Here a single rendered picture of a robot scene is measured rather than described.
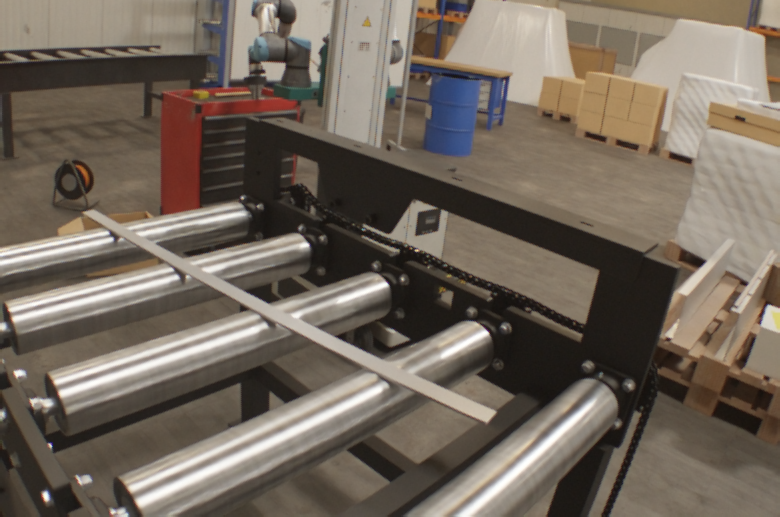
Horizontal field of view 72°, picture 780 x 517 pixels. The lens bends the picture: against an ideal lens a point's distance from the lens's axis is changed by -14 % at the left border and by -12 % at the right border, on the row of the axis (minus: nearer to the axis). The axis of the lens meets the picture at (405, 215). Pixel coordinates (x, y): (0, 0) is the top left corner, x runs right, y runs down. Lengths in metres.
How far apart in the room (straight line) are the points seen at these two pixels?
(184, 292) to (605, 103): 8.64
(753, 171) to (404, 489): 3.73
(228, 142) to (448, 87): 3.75
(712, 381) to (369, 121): 2.04
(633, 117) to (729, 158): 5.06
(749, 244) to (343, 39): 3.06
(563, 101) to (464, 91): 4.69
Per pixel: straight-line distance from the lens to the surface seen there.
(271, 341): 1.23
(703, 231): 4.71
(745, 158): 4.47
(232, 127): 3.52
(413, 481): 1.07
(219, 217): 1.80
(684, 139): 9.44
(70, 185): 4.57
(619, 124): 9.56
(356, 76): 2.91
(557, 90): 11.34
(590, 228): 1.20
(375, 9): 2.93
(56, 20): 11.35
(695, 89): 9.37
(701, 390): 2.98
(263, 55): 2.84
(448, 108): 6.82
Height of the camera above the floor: 1.52
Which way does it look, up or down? 19 degrees down
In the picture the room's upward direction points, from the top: 7 degrees clockwise
